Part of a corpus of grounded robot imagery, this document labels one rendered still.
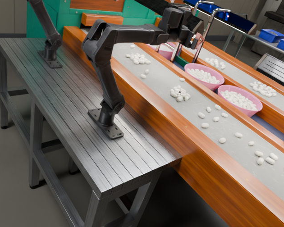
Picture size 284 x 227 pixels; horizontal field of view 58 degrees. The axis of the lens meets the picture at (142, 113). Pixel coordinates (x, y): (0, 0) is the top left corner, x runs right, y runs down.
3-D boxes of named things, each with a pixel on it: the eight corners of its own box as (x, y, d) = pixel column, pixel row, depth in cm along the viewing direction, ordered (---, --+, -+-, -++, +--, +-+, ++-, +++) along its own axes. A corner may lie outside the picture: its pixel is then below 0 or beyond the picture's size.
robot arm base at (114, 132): (103, 95, 116) (89, 97, 112) (129, 121, 105) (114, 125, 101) (100, 109, 120) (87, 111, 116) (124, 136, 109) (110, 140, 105)
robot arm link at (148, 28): (154, 22, 101) (85, 18, 82) (170, 31, 96) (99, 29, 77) (146, 51, 108) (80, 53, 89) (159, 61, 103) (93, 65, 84)
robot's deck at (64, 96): (99, 200, 86) (101, 192, 84) (-5, 43, 152) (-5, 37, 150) (240, 135, 142) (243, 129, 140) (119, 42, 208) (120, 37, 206)
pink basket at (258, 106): (239, 128, 139) (247, 114, 134) (203, 101, 154) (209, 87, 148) (262, 118, 156) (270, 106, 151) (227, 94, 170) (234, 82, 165)
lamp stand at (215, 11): (191, 72, 186) (217, 9, 161) (172, 59, 197) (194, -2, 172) (207, 70, 198) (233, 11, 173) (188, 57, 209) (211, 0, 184)
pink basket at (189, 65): (211, 102, 156) (218, 88, 151) (173, 82, 163) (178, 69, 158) (222, 88, 177) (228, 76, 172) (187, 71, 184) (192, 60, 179)
